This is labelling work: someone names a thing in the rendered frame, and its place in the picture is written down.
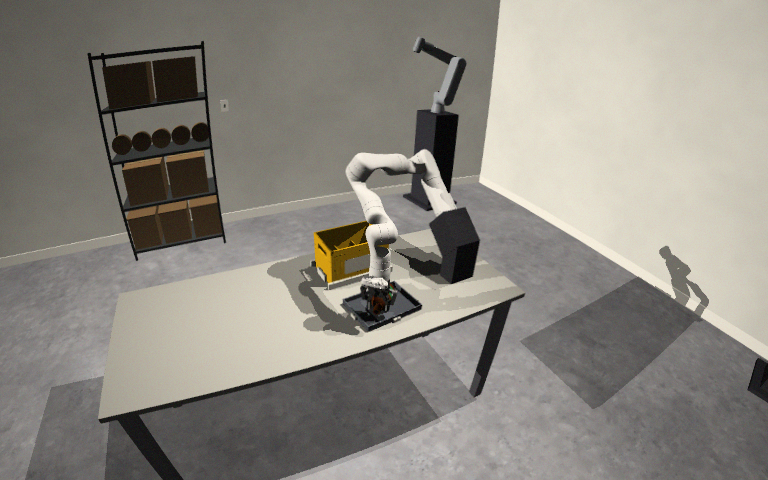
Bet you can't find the brown bottle with green base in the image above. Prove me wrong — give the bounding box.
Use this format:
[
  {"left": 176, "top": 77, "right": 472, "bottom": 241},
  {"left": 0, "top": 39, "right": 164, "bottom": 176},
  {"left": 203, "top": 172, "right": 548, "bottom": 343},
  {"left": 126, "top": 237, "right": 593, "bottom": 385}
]
[{"left": 372, "top": 284, "right": 395, "bottom": 315}]

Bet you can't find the yellow crate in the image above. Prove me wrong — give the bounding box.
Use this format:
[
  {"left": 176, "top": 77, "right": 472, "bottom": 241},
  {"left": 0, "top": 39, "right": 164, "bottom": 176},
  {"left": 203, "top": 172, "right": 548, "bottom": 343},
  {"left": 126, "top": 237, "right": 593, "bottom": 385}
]
[{"left": 314, "top": 221, "right": 370, "bottom": 283}]

